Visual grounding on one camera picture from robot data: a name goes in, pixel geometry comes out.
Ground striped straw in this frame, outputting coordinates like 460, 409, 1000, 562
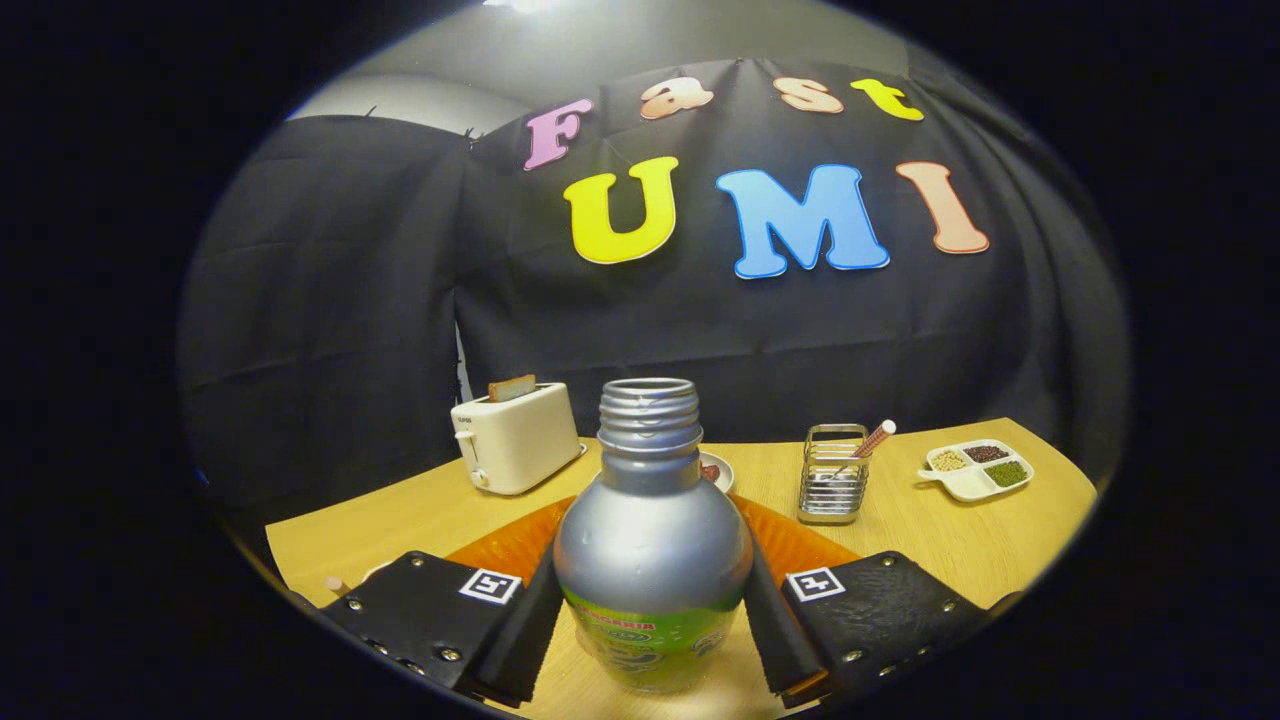
835, 419, 898, 481

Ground metal wire basket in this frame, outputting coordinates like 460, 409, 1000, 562
797, 424, 872, 526

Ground cream toaster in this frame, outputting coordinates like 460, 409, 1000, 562
450, 382, 589, 497

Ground white divided dish with beans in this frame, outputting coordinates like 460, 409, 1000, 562
917, 438, 1035, 503

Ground wooden table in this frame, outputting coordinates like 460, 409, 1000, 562
265, 417, 1099, 720

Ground silver bottle with green label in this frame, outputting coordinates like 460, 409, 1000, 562
552, 377, 754, 696

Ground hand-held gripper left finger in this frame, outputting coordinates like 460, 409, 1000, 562
290, 495, 579, 709

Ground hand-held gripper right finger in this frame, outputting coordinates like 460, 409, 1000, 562
728, 494, 1021, 709

